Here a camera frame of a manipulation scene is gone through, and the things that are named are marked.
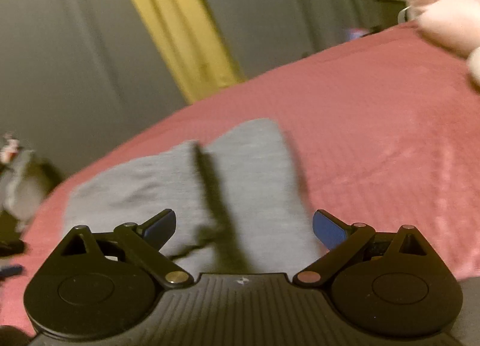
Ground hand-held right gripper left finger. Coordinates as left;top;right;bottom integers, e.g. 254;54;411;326
59;209;193;289

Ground grey curtain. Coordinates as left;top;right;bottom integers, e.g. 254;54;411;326
0;0;189;196
180;0;417;81

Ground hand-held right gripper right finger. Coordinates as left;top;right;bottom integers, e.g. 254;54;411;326
292;209;428;289

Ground small purple object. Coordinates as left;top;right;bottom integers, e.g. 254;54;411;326
346;27;371;41

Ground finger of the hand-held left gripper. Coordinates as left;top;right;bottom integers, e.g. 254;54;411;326
0;264;24;280
0;240;25;257

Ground grey pants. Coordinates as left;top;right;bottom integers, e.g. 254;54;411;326
63;118;323;276

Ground pink plush toy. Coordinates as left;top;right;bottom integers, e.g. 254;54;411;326
403;0;480;60

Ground dark nightstand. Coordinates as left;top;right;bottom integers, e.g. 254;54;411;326
375;0;409;26

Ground grey cloth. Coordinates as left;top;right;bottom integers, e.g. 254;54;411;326
0;149;64;227

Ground yellow curtain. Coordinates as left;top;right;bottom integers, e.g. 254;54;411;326
108;0;249;105

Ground white plush toy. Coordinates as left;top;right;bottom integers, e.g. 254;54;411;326
466;47;480;88

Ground pink ribbed blanket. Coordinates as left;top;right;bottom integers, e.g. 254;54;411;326
0;19;480;335

